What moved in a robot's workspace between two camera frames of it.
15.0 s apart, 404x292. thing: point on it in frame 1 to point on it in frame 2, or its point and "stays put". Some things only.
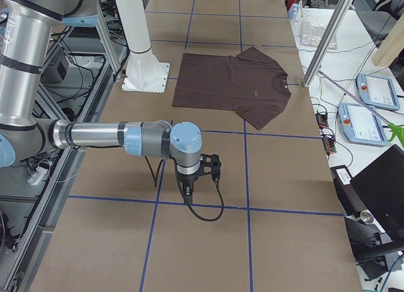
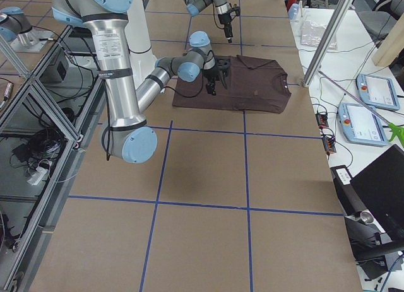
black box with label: (350, 202) stays put
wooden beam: (392, 45) stays put
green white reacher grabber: (396, 131) stays put
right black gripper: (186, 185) to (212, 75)
